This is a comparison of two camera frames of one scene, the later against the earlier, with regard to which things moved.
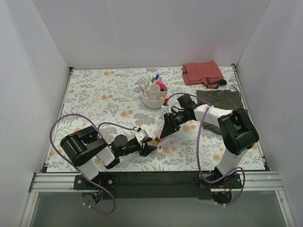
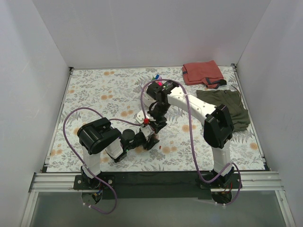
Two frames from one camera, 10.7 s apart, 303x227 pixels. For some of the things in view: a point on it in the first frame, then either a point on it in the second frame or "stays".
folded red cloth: [207, 73] stays
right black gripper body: [171, 122] -> [159, 120]
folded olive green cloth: [228, 99] stays
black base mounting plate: [158, 185] stays
